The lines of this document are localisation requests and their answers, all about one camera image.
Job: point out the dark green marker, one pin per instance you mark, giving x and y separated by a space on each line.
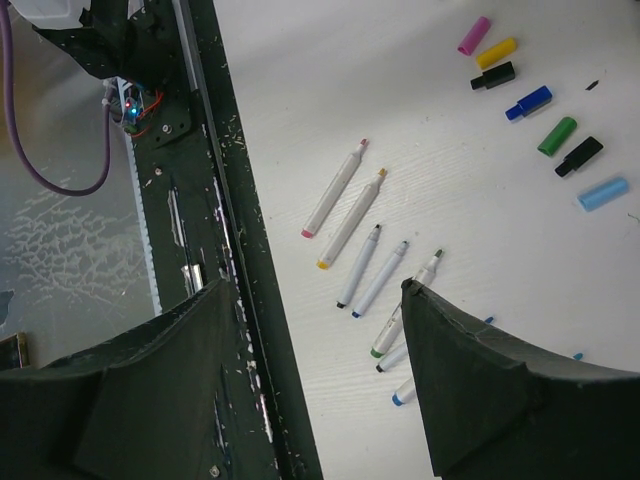
393 327

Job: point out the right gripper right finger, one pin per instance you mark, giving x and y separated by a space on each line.
496 407

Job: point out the pink cap pen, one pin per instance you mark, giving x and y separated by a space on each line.
334 190

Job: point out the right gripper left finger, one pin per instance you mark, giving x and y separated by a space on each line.
138 406

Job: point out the pink marker cap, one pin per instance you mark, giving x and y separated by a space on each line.
474 36

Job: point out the light blue cable duct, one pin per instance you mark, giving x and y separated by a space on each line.
144 233

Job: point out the dark green marker cap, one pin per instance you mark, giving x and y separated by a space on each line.
558 136

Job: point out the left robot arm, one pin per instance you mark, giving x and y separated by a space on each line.
52 14

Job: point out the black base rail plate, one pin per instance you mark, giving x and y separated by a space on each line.
204 220

